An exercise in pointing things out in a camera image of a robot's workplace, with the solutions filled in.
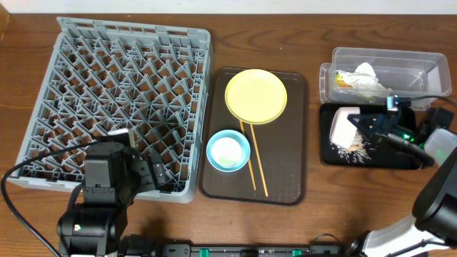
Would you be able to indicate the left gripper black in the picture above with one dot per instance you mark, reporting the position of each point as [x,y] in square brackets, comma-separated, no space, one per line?
[145,171]

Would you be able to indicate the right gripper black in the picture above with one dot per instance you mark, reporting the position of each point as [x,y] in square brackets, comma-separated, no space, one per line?
[382,126]

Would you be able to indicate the white paper waste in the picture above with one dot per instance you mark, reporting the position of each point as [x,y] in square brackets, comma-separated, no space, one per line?
[362,82]

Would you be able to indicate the light blue bowl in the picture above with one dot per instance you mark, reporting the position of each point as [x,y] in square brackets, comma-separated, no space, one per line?
[228,151]

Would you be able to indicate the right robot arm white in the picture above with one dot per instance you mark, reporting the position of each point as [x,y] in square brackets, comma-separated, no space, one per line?
[432,224]

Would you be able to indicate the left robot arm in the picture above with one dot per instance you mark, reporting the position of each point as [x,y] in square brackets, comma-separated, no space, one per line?
[96,216]

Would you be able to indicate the clear plastic waste bin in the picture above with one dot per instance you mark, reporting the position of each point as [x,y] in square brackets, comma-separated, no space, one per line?
[419,75]

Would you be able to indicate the black rectangular tray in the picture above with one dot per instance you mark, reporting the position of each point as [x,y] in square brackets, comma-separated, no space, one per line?
[383,157]

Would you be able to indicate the pile of rice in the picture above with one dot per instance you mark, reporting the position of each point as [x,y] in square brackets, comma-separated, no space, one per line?
[353,150]

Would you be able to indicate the dark brown serving tray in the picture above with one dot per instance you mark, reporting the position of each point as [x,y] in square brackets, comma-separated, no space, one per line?
[283,146]

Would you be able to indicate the left wooden chopstick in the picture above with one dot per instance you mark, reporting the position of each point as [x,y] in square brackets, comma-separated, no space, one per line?
[249,159]

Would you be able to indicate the wooden chopstick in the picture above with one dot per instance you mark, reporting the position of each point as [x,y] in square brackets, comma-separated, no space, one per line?
[258,156]
[249,159]

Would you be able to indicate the grey plastic dish rack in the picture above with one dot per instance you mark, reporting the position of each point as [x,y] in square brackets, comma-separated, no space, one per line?
[110,75]

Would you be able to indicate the right wooden chopstick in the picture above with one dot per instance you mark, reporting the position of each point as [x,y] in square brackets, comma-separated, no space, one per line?
[258,156]

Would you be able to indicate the yellow round plate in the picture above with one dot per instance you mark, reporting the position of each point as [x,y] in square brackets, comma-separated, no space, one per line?
[256,96]

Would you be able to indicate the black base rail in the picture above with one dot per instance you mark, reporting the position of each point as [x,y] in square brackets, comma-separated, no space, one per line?
[142,246]

